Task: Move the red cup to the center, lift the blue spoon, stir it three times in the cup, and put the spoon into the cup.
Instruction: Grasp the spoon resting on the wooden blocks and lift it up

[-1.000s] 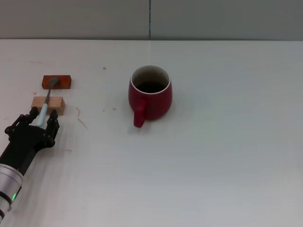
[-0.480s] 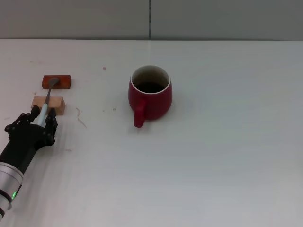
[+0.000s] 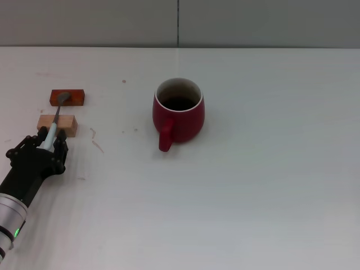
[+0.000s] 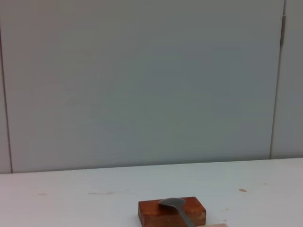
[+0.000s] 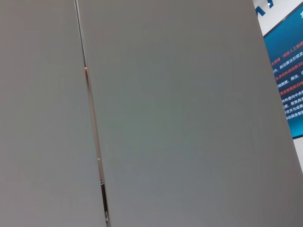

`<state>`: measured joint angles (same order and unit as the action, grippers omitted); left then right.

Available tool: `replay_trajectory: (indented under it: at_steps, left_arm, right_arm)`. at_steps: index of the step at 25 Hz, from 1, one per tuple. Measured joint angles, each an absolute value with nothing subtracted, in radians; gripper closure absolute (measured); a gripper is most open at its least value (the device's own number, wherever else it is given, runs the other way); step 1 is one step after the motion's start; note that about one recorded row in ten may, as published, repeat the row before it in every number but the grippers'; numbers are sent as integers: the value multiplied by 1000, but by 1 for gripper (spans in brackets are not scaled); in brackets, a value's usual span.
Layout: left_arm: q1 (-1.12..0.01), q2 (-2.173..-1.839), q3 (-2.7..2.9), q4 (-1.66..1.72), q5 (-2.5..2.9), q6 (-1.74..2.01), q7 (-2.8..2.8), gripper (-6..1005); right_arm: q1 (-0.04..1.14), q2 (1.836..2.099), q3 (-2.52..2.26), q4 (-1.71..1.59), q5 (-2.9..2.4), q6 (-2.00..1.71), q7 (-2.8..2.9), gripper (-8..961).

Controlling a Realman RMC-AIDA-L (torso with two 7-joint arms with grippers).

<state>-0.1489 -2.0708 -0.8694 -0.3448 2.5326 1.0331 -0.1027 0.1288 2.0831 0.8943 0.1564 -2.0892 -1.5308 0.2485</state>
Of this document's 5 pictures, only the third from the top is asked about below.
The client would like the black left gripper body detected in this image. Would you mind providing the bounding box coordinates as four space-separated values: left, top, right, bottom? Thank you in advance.
0 147 67 206

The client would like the light blue handled spoon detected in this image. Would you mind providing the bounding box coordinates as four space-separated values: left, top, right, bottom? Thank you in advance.
40 92 71 150

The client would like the red ceramic cup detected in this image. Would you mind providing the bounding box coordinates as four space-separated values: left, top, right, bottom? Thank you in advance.
152 78 205 152

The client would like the light wooden block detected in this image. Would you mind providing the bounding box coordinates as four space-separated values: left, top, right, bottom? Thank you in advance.
37 114 78 138

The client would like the red-brown wooden block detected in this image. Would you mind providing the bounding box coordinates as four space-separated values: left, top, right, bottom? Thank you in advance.
49 89 86 107

